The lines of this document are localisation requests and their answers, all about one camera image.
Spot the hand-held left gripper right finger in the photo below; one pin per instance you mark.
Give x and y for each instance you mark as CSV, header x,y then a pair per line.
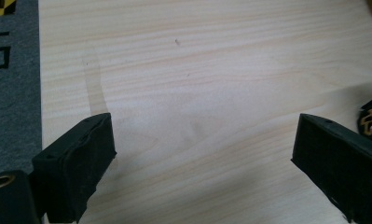
x,y
339,165

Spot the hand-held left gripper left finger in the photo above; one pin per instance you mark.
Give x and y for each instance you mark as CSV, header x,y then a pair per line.
x,y
78,165

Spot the black round object tan pattern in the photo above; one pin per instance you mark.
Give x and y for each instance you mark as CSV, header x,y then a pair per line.
x,y
371,121

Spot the grey felt mat black print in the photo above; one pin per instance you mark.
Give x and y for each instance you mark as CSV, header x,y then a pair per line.
x,y
17,102

